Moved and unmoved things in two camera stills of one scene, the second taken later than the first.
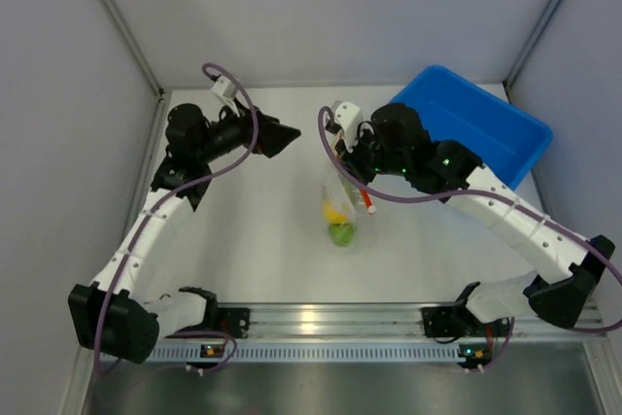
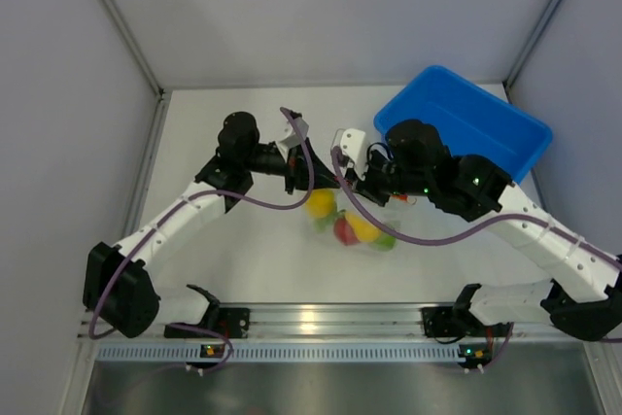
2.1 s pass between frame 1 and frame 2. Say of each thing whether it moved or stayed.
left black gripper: moved
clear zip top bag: moved
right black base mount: stayed
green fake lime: moved
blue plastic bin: stayed
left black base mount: stayed
